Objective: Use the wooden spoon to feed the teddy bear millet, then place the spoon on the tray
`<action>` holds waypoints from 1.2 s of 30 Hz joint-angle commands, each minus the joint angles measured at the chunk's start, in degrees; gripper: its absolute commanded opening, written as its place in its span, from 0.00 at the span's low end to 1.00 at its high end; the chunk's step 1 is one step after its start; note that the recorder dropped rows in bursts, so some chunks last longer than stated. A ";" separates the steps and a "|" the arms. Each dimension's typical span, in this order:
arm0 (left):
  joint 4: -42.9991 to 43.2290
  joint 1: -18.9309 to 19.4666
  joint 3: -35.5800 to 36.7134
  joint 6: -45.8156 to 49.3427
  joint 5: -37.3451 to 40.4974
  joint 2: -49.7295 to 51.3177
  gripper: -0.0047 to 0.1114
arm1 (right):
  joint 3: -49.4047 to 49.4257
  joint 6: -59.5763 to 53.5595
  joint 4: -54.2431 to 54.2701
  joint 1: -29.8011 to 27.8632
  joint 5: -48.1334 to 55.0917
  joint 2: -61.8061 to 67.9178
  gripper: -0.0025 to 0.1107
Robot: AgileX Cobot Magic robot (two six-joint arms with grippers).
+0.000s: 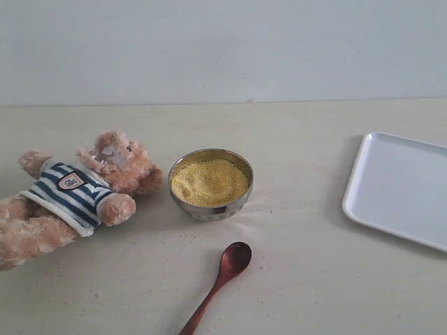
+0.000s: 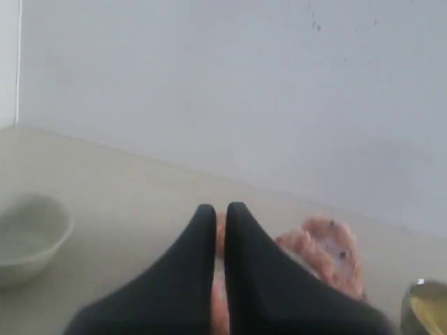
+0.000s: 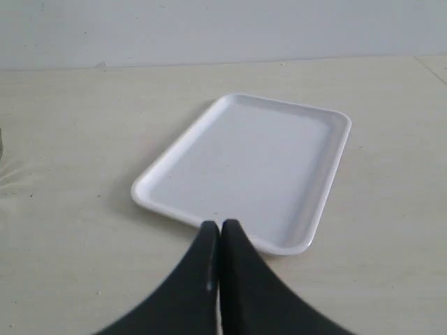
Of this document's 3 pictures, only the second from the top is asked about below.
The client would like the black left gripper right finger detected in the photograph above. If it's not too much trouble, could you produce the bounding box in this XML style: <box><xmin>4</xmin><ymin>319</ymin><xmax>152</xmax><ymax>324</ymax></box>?
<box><xmin>224</xmin><ymin>202</ymin><xmax>397</xmax><ymax>335</ymax></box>

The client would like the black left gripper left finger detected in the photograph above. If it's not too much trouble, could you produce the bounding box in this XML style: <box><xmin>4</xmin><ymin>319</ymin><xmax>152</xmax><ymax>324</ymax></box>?
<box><xmin>65</xmin><ymin>204</ymin><xmax>217</xmax><ymax>335</ymax></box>

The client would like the beige teddy bear striped sweater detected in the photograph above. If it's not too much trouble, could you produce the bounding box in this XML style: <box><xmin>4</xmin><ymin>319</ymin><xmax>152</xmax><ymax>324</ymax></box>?
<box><xmin>212</xmin><ymin>212</ymin><xmax>367</xmax><ymax>334</ymax></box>

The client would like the steel bowl of yellow grain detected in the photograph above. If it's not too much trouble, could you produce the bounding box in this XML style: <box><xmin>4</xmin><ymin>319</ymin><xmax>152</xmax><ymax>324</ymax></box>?
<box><xmin>400</xmin><ymin>278</ymin><xmax>446</xmax><ymax>335</ymax></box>

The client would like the white ceramic bowl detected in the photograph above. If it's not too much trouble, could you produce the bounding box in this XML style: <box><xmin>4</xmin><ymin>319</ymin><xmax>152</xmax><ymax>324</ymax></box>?
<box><xmin>1</xmin><ymin>192</ymin><xmax>74</xmax><ymax>289</ymax></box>

